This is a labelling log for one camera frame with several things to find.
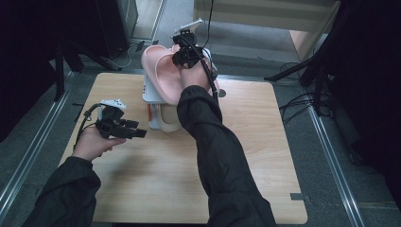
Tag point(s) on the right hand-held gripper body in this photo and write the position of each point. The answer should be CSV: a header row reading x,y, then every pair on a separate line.
x,y
187,56

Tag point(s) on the white shoe rack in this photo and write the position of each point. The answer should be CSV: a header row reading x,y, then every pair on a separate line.
x,y
149,93

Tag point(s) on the black metal stand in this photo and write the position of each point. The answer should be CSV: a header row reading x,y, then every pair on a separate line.
x,y
60,69

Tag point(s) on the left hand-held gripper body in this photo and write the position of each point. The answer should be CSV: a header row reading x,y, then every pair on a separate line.
x,y
112,126

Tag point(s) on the person's left hand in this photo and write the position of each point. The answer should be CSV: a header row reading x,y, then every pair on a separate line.
x,y
91,145

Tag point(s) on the person's right hand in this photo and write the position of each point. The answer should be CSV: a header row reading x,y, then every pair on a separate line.
x,y
194,77

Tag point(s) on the aluminium floor rail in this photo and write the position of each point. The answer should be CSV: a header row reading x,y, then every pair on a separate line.
x,y
28,154
334,167

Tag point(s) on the black tripod stand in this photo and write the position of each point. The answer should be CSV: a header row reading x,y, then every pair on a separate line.
x,y
315,66

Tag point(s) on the pink slipper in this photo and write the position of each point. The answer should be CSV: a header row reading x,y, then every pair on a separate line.
x,y
148,63
214,89

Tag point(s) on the beige wooden cabinet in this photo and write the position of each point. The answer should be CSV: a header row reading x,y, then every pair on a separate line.
x,y
268,15

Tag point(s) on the grey tape strip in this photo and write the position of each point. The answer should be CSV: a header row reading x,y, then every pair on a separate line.
x,y
298,196

